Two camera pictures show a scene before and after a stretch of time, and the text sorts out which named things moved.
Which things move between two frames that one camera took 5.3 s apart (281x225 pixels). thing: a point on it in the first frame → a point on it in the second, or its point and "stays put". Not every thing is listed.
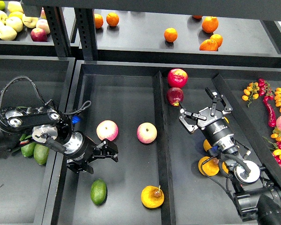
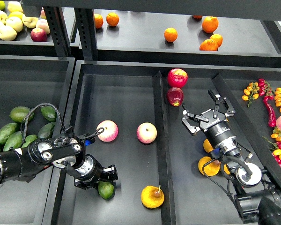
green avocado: [99, 191] → [106, 190]
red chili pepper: [272, 117] stays put
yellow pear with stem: [152, 197] stays put
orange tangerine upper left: [112, 19] stays put
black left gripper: [79, 147] → [91, 170]
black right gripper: [215, 127] stays put
